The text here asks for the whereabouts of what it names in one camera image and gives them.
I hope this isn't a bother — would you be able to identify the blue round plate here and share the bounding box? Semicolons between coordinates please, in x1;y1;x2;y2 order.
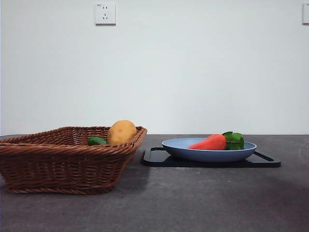
161;137;258;163

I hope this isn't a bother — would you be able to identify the orange carrot with green leaves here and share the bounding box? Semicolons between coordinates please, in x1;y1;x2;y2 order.
187;131;245;151

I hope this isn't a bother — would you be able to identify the yellow-brown potato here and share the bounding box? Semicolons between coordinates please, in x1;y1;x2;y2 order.
107;120;138;146

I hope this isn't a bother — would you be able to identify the black rectangular tray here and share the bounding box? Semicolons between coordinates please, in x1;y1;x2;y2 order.
141;146;282;168

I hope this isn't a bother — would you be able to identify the green pepper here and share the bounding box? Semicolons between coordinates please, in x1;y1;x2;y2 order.
87;136;108;146

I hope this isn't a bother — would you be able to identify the brown wicker basket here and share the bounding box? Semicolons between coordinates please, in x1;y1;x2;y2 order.
0;126;148;195

